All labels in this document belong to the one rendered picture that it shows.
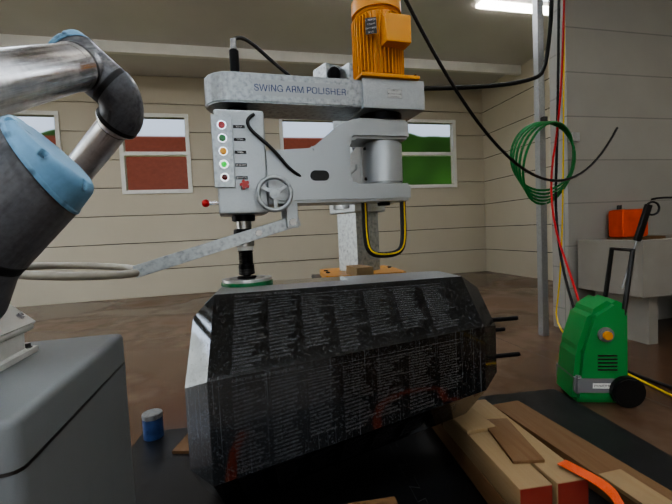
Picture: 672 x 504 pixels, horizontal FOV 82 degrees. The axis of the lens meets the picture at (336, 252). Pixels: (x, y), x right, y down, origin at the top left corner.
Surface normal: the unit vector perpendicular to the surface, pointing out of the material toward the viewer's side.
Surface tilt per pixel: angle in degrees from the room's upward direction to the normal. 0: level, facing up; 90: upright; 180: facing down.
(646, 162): 90
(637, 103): 90
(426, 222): 90
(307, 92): 90
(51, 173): 109
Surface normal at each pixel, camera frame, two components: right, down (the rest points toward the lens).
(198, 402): -0.53, 0.07
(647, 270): 0.23, 0.04
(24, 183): 0.52, 0.30
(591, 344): -0.13, 0.06
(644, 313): -0.97, 0.06
